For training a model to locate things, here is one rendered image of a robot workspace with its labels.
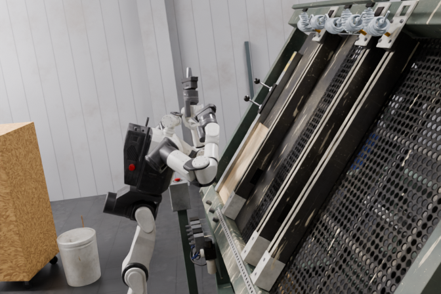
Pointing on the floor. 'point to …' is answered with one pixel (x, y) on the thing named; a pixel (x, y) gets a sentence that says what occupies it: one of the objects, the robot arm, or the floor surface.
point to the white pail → (79, 256)
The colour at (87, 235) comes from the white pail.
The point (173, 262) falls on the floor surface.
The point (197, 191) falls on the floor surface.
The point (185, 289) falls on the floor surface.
